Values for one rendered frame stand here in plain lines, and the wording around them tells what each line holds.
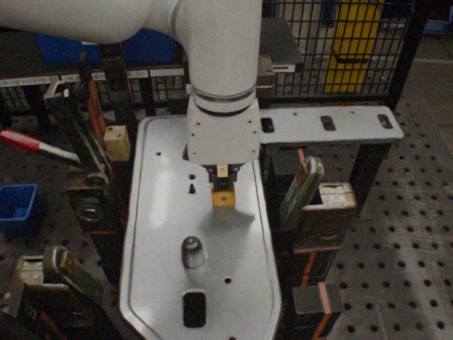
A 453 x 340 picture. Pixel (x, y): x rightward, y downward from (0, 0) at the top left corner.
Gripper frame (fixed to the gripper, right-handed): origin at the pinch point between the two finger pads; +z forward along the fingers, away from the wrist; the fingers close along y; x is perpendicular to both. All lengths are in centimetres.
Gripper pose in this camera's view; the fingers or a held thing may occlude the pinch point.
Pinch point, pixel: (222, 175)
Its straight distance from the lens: 62.8
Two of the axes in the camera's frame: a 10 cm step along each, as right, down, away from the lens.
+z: 0.0, 6.7, 7.4
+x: -0.6, -7.4, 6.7
